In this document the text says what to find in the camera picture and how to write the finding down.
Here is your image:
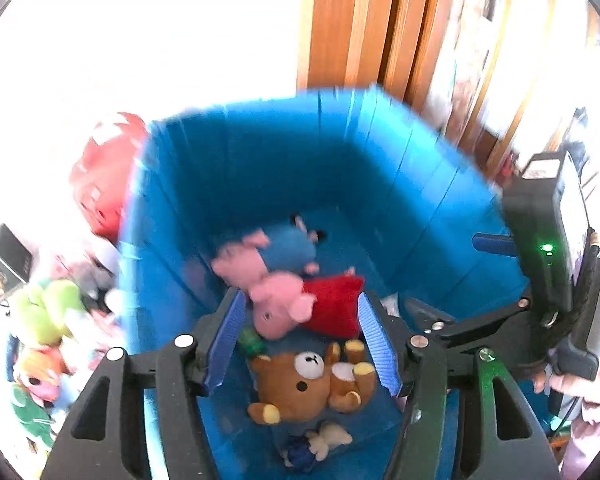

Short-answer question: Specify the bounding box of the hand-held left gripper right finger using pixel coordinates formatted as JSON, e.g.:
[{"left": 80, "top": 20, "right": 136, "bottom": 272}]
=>
[{"left": 356, "top": 290, "right": 563, "bottom": 480}]

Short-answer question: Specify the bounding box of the blue pig plush toy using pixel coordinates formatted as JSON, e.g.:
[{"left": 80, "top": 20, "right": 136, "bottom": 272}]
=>
[{"left": 211, "top": 215, "right": 331, "bottom": 288}]

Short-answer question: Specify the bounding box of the orange haired doll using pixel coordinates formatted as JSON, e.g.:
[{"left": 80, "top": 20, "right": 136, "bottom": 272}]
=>
[{"left": 10, "top": 345, "right": 81, "bottom": 411}]

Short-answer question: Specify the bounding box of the blue storage bin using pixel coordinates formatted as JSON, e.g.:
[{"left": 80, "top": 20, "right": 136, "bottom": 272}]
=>
[{"left": 117, "top": 85, "right": 531, "bottom": 480}]

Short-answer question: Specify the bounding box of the small green toy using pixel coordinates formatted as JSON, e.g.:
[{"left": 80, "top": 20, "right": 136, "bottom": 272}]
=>
[{"left": 237, "top": 327, "right": 266, "bottom": 358}]

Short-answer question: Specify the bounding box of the pink and white plush toy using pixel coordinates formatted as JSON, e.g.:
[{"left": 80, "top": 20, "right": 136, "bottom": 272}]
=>
[{"left": 45, "top": 237, "right": 123, "bottom": 311}]

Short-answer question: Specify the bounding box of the person's right hand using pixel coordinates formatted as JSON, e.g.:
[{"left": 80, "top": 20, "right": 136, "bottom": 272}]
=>
[{"left": 531, "top": 364, "right": 600, "bottom": 408}]

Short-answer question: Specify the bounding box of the green and white plush toy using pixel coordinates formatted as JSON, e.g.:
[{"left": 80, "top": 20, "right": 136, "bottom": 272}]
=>
[{"left": 10, "top": 385, "right": 56, "bottom": 448}]

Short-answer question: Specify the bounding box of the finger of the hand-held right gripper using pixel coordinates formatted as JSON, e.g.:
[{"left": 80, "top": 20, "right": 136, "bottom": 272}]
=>
[
  {"left": 472, "top": 232, "right": 518, "bottom": 257},
  {"left": 404, "top": 296, "right": 536, "bottom": 361}
]

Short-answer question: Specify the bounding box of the small beige and blue plush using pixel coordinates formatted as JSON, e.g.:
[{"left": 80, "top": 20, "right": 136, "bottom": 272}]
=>
[{"left": 282, "top": 421, "right": 353, "bottom": 471}]

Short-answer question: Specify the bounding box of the black box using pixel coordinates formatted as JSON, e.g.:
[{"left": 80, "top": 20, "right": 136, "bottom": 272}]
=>
[{"left": 0, "top": 224, "right": 33, "bottom": 306}]

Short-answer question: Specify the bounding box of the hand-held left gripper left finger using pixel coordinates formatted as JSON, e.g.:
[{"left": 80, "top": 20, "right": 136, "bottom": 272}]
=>
[{"left": 40, "top": 290, "right": 248, "bottom": 480}]

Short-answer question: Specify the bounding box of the red bag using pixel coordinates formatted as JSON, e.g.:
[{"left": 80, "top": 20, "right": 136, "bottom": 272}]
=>
[{"left": 70, "top": 112, "right": 151, "bottom": 243}]

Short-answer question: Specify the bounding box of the person's right forearm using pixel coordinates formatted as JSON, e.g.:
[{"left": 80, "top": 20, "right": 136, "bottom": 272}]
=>
[{"left": 557, "top": 350, "right": 600, "bottom": 480}]

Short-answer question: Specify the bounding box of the yellow green plush toy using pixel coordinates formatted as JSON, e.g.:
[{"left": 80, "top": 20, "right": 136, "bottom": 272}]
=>
[{"left": 7, "top": 280, "right": 88, "bottom": 348}]

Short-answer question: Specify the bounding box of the brown bear plush toy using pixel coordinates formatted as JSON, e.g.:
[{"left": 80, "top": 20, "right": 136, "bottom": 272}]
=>
[{"left": 247, "top": 341, "right": 378, "bottom": 425}]

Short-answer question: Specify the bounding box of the red dress pig plush toy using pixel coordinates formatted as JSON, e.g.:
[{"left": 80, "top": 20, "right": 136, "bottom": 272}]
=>
[{"left": 247, "top": 269, "right": 366, "bottom": 342}]

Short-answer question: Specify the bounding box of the wooden wardrobe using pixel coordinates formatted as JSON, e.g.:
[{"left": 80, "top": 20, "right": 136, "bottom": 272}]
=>
[{"left": 296, "top": 0, "right": 521, "bottom": 176}]

